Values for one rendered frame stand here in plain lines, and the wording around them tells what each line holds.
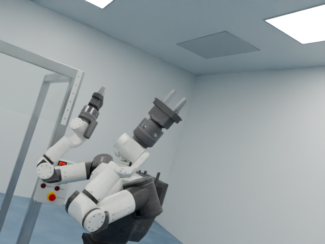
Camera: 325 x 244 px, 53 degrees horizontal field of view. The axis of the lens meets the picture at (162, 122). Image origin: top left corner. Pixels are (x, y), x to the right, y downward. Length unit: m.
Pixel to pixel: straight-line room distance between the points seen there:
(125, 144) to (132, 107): 4.67
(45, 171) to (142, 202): 0.56
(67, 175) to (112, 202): 0.51
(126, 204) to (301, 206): 3.03
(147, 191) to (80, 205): 0.29
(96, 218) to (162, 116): 0.40
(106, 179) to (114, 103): 4.61
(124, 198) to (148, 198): 0.11
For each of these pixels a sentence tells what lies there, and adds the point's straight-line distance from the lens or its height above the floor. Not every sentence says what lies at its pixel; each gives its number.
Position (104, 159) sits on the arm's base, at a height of 1.29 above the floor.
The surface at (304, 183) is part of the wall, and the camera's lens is 4.04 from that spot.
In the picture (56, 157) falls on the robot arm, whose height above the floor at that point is 1.23.
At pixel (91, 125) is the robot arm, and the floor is 1.43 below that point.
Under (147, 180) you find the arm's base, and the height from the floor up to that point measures 1.30.
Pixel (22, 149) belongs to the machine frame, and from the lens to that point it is 3.13.
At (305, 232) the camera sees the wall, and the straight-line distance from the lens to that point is 3.97.
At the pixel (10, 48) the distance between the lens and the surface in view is 1.98.
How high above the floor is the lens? 1.45
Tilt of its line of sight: 3 degrees up
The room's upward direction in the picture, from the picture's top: 17 degrees clockwise
